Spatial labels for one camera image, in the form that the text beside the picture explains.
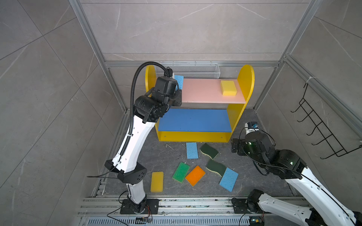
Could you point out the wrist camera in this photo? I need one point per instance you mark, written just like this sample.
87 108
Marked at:
168 72
251 127

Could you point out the bright green sponge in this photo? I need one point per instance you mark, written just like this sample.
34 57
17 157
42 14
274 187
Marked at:
181 172

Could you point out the dark green sponge lower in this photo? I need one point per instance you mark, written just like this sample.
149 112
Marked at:
216 167

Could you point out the metal mesh basket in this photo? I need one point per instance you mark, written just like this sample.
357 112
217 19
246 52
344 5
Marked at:
195 70

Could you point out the blue sponge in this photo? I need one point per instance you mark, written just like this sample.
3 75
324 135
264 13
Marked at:
229 179
180 80
192 150

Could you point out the aluminium mounting rail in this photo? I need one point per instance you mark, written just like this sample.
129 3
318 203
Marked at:
172 211

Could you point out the orange sponge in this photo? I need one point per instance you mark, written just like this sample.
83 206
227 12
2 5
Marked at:
195 175

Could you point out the dark green sponge upper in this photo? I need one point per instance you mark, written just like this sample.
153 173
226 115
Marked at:
206 149

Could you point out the black wire hook rack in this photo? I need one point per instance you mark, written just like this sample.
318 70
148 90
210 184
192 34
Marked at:
320 126

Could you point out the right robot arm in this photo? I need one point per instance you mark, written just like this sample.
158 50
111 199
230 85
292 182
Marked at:
324 210

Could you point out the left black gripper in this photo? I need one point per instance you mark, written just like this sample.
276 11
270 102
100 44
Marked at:
176 93

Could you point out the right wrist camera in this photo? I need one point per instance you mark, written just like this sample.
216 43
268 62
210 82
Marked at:
251 127

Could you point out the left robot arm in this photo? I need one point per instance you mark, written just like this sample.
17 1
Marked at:
147 109

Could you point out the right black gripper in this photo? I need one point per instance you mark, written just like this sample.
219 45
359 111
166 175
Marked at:
241 142

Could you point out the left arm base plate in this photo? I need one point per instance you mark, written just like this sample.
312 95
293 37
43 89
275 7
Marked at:
147 206

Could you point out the yellow sponge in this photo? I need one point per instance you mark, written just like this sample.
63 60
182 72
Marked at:
228 88
157 182

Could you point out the yellow shelf pink blue boards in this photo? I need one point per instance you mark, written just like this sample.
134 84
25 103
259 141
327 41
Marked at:
207 125

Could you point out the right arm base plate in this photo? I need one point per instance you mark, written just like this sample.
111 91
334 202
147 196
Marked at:
243 206

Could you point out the dark green sponge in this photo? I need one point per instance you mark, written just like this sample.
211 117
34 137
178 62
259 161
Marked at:
216 167
206 149

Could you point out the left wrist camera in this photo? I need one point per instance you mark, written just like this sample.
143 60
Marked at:
168 72

